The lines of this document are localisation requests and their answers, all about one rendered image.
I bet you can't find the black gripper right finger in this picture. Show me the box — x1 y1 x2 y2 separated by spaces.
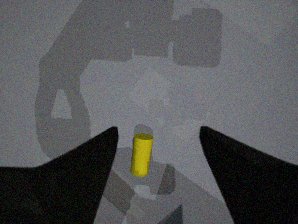
200 126 298 224

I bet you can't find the yellow cylinder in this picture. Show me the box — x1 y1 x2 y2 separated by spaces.
130 134 153 176

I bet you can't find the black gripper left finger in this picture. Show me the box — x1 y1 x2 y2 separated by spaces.
0 127 119 224

